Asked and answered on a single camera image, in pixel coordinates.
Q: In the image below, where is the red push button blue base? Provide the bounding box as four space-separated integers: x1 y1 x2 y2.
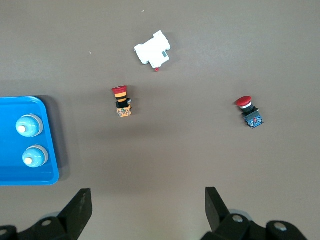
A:
235 95 265 130

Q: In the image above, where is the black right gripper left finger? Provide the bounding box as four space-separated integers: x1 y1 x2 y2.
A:
0 188 93 240

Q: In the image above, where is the blue bell with cream button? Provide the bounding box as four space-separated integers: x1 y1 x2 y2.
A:
15 114 44 138
22 144 49 169

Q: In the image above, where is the white circuit breaker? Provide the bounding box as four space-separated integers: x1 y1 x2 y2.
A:
133 30 172 73

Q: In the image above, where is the blue plastic tray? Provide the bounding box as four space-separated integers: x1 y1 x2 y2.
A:
0 96 60 187

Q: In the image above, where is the red emergency button orange base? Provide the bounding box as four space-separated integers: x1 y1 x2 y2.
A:
111 84 133 118

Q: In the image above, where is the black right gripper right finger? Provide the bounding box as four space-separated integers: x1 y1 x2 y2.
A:
201 186 308 240

